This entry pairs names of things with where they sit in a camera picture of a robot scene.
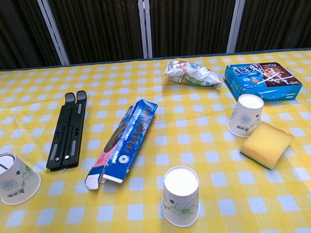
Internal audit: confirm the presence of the white floral paper cup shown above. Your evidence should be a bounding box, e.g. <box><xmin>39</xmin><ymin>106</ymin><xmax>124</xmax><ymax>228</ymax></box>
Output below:
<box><xmin>225</xmin><ymin>93</ymin><xmax>266</xmax><ymax>139</ymax></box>
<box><xmin>160</xmin><ymin>164</ymin><xmax>202</xmax><ymax>222</ymax></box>

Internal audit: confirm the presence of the white paper cup black line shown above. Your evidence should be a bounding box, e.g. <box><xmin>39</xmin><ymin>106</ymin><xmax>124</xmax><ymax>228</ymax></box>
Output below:
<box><xmin>0</xmin><ymin>151</ymin><xmax>43</xmax><ymax>206</ymax></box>

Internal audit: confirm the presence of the yellow sponge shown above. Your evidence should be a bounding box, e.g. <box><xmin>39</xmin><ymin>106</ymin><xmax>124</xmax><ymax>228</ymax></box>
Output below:
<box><xmin>238</xmin><ymin>120</ymin><xmax>297</xmax><ymax>172</ymax></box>

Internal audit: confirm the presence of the blue sandwich cookie box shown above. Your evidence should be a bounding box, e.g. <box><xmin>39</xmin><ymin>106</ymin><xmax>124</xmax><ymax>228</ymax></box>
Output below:
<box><xmin>81</xmin><ymin>97</ymin><xmax>162</xmax><ymax>191</ymax></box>

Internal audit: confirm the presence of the yellow white checked tablecloth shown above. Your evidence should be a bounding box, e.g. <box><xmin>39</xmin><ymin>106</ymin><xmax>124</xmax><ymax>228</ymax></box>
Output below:
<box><xmin>0</xmin><ymin>47</ymin><xmax>311</xmax><ymax>233</ymax></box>

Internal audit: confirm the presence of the white crinkled snack bag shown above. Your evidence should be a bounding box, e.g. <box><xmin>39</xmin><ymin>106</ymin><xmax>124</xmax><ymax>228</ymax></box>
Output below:
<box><xmin>163</xmin><ymin>58</ymin><xmax>223</xmax><ymax>92</ymax></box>

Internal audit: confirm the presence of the black folding stand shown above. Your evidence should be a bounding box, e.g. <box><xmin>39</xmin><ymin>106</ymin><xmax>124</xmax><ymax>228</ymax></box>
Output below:
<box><xmin>42</xmin><ymin>90</ymin><xmax>91</xmax><ymax>173</ymax></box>

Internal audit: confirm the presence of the blue chocolate stick box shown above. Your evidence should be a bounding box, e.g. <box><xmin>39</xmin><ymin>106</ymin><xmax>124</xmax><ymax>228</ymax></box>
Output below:
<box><xmin>224</xmin><ymin>60</ymin><xmax>303</xmax><ymax>104</ymax></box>

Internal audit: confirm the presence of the white partition post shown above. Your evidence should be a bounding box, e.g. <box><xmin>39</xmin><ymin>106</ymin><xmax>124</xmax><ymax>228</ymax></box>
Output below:
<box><xmin>138</xmin><ymin>0</ymin><xmax>154</xmax><ymax>59</ymax></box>
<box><xmin>224</xmin><ymin>0</ymin><xmax>251</xmax><ymax>54</ymax></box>
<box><xmin>36</xmin><ymin>0</ymin><xmax>71</xmax><ymax>67</ymax></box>

